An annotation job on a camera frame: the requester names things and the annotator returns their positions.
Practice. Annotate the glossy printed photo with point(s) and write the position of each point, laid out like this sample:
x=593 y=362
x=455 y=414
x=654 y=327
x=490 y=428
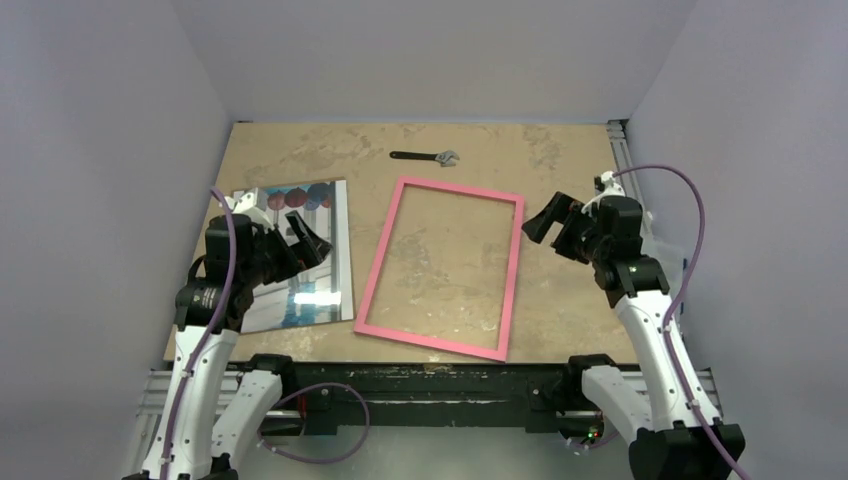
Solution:
x=322 y=294

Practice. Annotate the black adjustable wrench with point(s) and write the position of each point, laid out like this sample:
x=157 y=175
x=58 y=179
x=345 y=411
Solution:
x=444 y=159

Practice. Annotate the clear plastic parts box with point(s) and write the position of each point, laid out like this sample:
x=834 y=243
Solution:
x=671 y=257

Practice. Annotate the pink picture frame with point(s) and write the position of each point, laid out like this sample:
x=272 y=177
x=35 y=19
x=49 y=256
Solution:
x=444 y=278

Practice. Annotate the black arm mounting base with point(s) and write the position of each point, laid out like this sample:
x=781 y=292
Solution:
x=536 y=398

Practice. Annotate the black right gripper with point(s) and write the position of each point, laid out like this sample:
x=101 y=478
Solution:
x=569 y=230

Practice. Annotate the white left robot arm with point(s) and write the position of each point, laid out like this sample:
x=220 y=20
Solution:
x=195 y=440

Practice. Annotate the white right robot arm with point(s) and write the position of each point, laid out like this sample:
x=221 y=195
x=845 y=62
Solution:
x=674 y=430

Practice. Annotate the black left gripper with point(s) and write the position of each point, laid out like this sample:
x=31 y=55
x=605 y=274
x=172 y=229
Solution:
x=311 y=250

